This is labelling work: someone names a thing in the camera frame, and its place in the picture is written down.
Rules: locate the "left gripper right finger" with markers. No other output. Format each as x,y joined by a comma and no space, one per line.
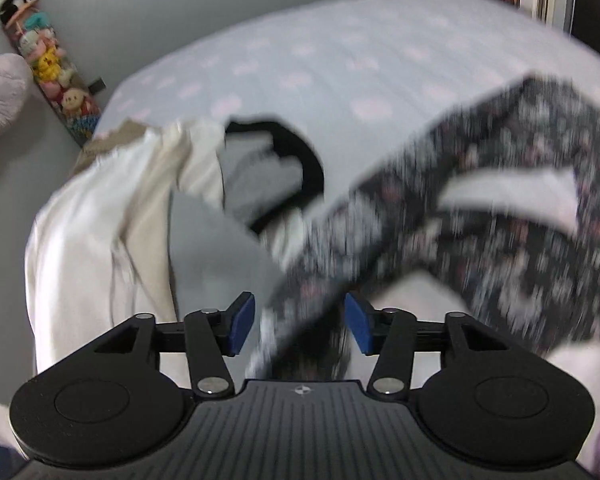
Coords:
390,335

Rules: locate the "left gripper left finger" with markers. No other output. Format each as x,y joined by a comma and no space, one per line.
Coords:
211,336

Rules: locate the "dark floral jeans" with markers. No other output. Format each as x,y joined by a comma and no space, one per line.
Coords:
527,281

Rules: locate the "white cream garment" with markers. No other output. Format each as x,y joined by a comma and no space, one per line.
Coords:
97,253

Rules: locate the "black and grey garment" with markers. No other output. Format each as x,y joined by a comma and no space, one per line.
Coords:
267,169

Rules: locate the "polka dot bed sheet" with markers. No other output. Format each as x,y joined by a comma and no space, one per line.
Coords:
360,80

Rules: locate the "plush toy tube holder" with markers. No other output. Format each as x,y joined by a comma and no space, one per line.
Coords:
31,33

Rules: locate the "wall socket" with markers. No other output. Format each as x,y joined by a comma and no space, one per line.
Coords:
96,86

